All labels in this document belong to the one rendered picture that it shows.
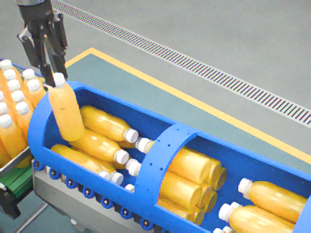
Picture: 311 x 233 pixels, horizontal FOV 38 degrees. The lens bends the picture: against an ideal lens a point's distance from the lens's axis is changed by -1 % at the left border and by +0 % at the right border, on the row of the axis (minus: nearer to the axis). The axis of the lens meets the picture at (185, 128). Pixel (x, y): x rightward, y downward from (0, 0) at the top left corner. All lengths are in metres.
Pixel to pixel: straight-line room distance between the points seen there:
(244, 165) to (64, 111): 0.52
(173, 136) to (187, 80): 2.25
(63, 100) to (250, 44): 2.70
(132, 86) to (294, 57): 1.29
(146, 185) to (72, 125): 0.30
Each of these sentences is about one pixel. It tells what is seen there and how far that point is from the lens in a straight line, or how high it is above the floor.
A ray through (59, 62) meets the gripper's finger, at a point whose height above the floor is 1.39.
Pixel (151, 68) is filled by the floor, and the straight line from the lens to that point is 3.55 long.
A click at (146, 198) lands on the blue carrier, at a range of 1.15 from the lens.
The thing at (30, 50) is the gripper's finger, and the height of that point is 1.47.
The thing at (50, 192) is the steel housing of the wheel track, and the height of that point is 0.87.
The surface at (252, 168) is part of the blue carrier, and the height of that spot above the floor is 1.09.
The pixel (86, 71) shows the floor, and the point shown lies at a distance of 3.63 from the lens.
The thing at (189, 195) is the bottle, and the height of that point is 1.14.
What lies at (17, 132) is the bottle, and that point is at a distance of 1.57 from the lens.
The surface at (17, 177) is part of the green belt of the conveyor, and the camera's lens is 1.64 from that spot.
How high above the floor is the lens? 2.04
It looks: 43 degrees down
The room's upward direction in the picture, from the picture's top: 4 degrees counter-clockwise
